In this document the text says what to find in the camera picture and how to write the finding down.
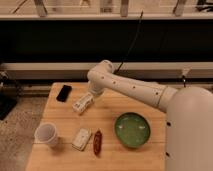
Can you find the white plastic bottle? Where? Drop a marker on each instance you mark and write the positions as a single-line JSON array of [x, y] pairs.
[[81, 104]]

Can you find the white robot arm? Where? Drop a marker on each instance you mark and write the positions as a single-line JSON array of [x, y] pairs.
[[189, 116]]

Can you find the black smartphone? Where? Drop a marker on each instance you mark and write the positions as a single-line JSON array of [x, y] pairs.
[[64, 92]]

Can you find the green bowl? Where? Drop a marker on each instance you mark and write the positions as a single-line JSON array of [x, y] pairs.
[[132, 130]]

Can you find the brown sausage toy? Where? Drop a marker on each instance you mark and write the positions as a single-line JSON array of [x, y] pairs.
[[97, 142]]

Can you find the white rectangular box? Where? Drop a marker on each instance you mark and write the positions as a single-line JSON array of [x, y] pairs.
[[81, 139]]

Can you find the white plastic cup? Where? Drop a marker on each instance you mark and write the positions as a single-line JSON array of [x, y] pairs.
[[46, 133]]

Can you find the black equipment at left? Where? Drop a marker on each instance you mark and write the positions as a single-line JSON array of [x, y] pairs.
[[7, 103]]

